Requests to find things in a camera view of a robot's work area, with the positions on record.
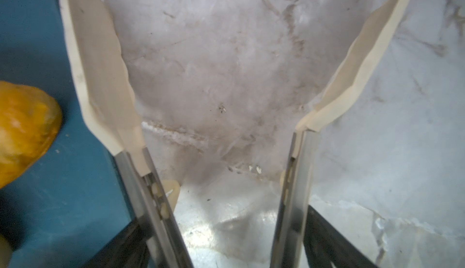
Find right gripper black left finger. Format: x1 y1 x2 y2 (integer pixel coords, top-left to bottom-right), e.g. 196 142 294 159
82 219 150 268

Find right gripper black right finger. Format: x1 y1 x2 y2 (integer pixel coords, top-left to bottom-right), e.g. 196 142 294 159
303 206 377 268

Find metal tongs cream tips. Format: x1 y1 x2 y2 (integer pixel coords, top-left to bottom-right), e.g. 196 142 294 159
59 0 410 268

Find pale crackled round bread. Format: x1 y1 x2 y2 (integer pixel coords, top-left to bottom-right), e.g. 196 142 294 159
0 235 13 268

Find glossy orange oval bread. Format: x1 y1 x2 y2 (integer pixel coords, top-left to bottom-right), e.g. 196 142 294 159
1 81 62 188

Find teal rectangular tray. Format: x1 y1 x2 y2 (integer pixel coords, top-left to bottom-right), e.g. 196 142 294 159
1 0 132 268

